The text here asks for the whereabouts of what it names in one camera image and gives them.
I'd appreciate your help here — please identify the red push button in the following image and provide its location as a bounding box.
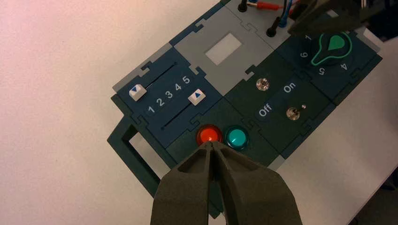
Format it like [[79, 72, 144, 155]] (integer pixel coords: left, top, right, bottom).
[[196, 125, 223, 147]]

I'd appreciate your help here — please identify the white slider knob up arrow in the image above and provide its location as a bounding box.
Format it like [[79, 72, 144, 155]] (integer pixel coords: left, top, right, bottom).
[[188, 89, 207, 106]]

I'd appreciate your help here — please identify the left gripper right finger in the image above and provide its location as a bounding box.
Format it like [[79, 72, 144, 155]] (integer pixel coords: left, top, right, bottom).
[[213, 141, 303, 225]]

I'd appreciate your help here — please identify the white slider knob down arrow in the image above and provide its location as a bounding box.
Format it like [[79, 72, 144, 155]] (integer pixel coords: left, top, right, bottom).
[[128, 84, 147, 102]]

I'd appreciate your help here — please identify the dark teal control panel board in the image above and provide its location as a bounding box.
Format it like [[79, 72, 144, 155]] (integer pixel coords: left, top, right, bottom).
[[107, 0, 383, 219]]

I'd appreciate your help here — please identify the green rotary selector knob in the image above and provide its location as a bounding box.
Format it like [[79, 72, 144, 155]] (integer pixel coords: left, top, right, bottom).
[[311, 32, 352, 67]]

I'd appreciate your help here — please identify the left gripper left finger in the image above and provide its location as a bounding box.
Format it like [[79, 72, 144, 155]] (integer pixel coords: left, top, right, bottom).
[[150, 141, 214, 225]]

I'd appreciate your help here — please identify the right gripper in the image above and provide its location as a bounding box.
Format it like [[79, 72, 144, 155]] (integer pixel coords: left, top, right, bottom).
[[287, 0, 398, 42]]

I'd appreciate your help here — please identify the white display window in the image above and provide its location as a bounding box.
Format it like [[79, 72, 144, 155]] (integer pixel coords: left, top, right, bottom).
[[205, 33, 243, 66]]

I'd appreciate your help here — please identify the red jumper wire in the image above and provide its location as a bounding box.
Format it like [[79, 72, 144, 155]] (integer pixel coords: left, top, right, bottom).
[[255, 0, 300, 17]]

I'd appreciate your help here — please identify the black jumper wire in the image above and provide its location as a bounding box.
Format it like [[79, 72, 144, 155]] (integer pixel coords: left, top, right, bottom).
[[237, 0, 288, 38]]

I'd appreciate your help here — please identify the green push button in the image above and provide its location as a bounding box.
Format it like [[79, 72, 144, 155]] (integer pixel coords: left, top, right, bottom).
[[224, 125, 250, 151]]

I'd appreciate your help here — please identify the metal toggle switch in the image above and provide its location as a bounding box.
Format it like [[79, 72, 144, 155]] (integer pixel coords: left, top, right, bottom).
[[255, 78, 270, 91], [286, 105, 308, 121]]

